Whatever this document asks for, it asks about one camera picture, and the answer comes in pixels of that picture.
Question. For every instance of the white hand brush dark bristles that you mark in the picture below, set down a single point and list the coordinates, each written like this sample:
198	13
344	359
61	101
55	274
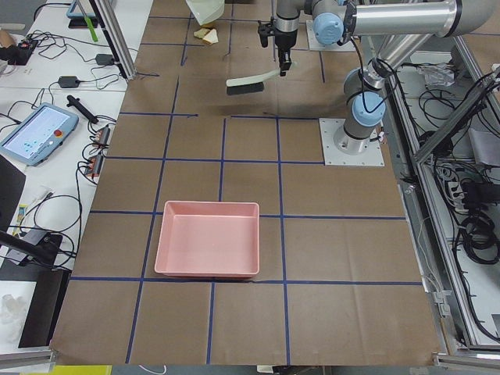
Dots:
253	84

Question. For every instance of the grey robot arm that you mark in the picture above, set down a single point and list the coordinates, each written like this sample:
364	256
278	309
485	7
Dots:
400	27

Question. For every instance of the black handle tool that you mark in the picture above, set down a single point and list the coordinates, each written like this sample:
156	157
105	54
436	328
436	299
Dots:
75	102

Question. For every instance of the pink plastic bin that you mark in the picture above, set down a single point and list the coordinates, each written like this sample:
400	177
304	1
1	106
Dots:
209	239

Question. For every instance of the aluminium frame post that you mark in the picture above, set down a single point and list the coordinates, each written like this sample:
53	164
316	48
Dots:
115	39

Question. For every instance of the black power adapter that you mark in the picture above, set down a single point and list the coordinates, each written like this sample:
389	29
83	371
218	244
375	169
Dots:
68	82

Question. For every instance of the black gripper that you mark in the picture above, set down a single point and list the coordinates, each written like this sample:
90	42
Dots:
285	39

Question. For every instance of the green stick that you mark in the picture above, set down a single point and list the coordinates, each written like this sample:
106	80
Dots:
89	23

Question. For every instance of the pale green plastic dustpan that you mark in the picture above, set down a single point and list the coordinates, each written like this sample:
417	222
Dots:
206	12

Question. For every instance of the blue teach pendant tablet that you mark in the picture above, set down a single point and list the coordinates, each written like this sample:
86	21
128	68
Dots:
39	135

